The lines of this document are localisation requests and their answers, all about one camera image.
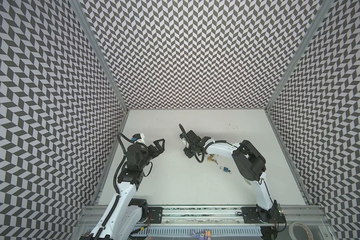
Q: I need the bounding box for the purple toy figure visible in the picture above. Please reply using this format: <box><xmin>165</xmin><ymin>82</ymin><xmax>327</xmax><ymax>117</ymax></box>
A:
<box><xmin>191</xmin><ymin>229</ymin><xmax>212</xmax><ymax>240</ymax></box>

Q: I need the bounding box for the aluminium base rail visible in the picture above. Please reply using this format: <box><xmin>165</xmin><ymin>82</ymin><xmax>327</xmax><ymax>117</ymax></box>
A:
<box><xmin>77</xmin><ymin>203</ymin><xmax>331</xmax><ymax>226</ymax></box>

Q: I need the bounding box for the white tape roll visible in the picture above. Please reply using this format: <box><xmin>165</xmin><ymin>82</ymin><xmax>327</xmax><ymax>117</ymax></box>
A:
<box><xmin>288</xmin><ymin>222</ymin><xmax>314</xmax><ymax>240</ymax></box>

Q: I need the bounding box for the white slotted cable duct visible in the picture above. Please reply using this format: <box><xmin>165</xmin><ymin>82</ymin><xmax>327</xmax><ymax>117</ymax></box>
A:
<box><xmin>133</xmin><ymin>226</ymin><xmax>263</xmax><ymax>238</ymax></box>

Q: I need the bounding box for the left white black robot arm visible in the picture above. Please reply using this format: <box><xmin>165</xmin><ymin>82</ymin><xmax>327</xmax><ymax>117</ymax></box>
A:
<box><xmin>80</xmin><ymin>133</ymin><xmax>165</xmax><ymax>240</ymax></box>

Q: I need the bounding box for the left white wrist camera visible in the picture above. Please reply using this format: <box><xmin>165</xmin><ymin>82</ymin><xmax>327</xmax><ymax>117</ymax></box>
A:
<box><xmin>132</xmin><ymin>133</ymin><xmax>146</xmax><ymax>145</ymax></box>

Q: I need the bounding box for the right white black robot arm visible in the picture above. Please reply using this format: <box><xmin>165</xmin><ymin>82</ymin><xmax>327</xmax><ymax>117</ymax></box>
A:
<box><xmin>180</xmin><ymin>131</ymin><xmax>286</xmax><ymax>225</ymax></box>

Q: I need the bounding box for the brass padlock with keys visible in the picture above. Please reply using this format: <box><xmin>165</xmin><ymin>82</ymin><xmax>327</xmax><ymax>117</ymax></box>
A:
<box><xmin>205</xmin><ymin>154</ymin><xmax>218</xmax><ymax>165</ymax></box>

